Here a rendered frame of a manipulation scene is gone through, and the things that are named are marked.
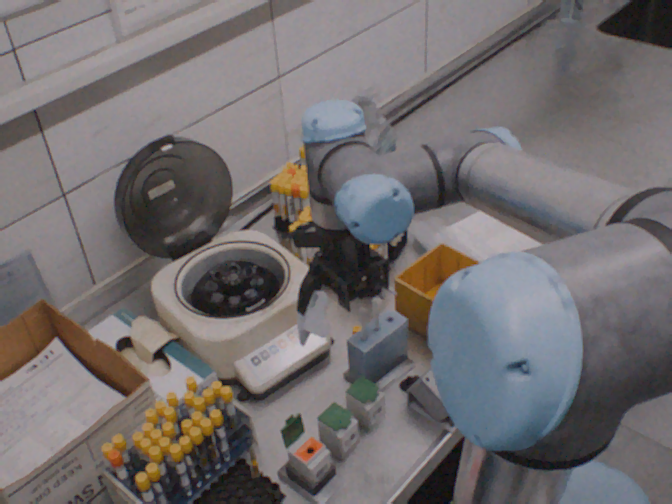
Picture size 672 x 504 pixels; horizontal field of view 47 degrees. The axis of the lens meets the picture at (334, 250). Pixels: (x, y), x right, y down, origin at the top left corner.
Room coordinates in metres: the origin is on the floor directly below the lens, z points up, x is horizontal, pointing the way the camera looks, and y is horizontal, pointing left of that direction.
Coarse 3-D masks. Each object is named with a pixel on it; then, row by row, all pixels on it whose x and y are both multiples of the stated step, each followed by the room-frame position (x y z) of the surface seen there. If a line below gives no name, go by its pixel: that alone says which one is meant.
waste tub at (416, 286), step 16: (432, 256) 1.05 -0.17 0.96; (448, 256) 1.06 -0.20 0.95; (464, 256) 1.03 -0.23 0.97; (400, 272) 1.00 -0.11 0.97; (416, 272) 1.02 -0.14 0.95; (432, 272) 1.05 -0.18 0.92; (448, 272) 1.05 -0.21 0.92; (400, 288) 0.97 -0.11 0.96; (416, 288) 1.02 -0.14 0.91; (432, 288) 1.05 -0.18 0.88; (400, 304) 0.97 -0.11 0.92; (416, 304) 0.95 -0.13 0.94; (416, 320) 0.95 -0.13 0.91
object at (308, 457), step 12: (300, 444) 0.67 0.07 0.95; (312, 444) 0.67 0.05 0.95; (288, 456) 0.66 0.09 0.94; (300, 456) 0.65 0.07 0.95; (312, 456) 0.65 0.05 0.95; (324, 456) 0.65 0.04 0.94; (300, 468) 0.65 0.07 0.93; (312, 468) 0.63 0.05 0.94; (324, 468) 0.65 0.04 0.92; (312, 480) 0.63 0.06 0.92
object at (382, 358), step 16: (384, 320) 0.88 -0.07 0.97; (400, 320) 0.88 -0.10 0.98; (352, 336) 0.85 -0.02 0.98; (368, 336) 0.85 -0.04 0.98; (384, 336) 0.85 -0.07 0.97; (400, 336) 0.87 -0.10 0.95; (352, 352) 0.84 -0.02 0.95; (368, 352) 0.82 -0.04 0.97; (384, 352) 0.84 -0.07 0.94; (400, 352) 0.87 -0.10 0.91; (352, 368) 0.84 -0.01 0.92; (368, 368) 0.82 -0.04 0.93; (384, 368) 0.84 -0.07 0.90; (400, 368) 0.86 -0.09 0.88; (384, 384) 0.83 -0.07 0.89
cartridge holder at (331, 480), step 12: (288, 468) 0.66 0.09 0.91; (336, 468) 0.66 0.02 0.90; (288, 480) 0.66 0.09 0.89; (300, 480) 0.64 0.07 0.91; (324, 480) 0.64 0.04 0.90; (336, 480) 0.65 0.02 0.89; (300, 492) 0.64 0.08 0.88; (312, 492) 0.63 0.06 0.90; (324, 492) 0.63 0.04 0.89; (336, 492) 0.63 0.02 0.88
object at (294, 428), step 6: (300, 414) 0.69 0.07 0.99; (288, 420) 0.68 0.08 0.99; (294, 420) 0.68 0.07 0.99; (300, 420) 0.69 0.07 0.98; (288, 426) 0.68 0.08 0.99; (294, 426) 0.68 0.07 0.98; (300, 426) 0.69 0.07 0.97; (282, 432) 0.67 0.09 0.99; (288, 432) 0.67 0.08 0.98; (294, 432) 0.68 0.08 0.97; (300, 432) 0.69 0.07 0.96; (288, 438) 0.67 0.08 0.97; (294, 438) 0.68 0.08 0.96; (288, 444) 0.67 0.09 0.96
